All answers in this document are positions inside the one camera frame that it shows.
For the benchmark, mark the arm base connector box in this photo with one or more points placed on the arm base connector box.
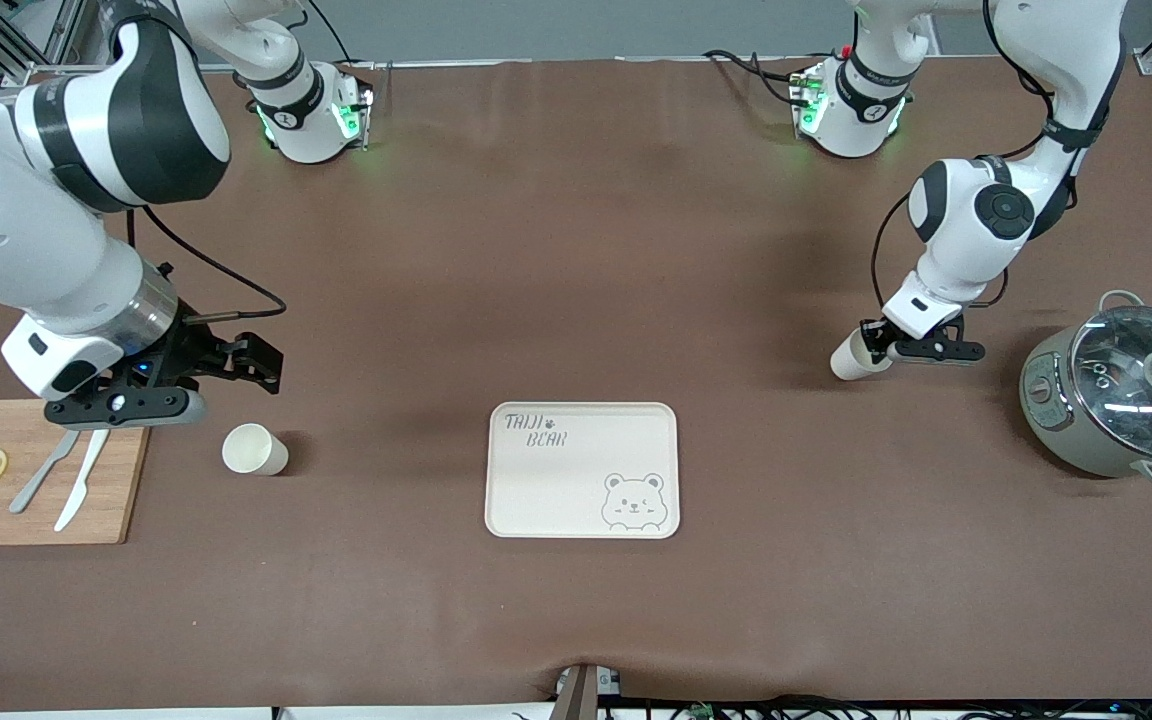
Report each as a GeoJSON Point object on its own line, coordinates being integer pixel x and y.
{"type": "Point", "coordinates": [351, 118]}
{"type": "Point", "coordinates": [808, 100]}

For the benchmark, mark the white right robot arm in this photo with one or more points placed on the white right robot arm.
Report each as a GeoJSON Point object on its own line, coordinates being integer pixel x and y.
{"type": "Point", "coordinates": [26, 230]}

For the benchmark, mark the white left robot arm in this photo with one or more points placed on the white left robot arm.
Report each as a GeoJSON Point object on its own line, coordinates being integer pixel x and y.
{"type": "Point", "coordinates": [946, 250]}

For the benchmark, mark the white tray with bear print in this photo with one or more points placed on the white tray with bear print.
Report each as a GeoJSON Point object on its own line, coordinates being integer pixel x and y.
{"type": "Point", "coordinates": [576, 490]}

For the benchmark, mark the grey-green electric cooking pot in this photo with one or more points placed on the grey-green electric cooking pot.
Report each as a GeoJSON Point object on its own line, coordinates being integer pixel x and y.
{"type": "Point", "coordinates": [1056, 420]}

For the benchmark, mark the white plastic knife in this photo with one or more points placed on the white plastic knife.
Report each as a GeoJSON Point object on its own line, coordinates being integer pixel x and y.
{"type": "Point", "coordinates": [76, 500]}

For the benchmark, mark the grey plastic knife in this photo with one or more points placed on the grey plastic knife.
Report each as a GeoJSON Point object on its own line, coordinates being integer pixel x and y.
{"type": "Point", "coordinates": [31, 490]}

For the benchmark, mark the glass pot lid with knob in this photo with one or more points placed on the glass pot lid with knob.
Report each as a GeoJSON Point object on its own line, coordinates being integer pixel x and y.
{"type": "Point", "coordinates": [1126, 400]}

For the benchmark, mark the wooden cutting board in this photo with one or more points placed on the wooden cutting board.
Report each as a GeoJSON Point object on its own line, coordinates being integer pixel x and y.
{"type": "Point", "coordinates": [36, 520]}

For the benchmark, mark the metal table edge bracket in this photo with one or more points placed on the metal table edge bracket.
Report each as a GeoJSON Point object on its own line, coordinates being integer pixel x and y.
{"type": "Point", "coordinates": [581, 700]}

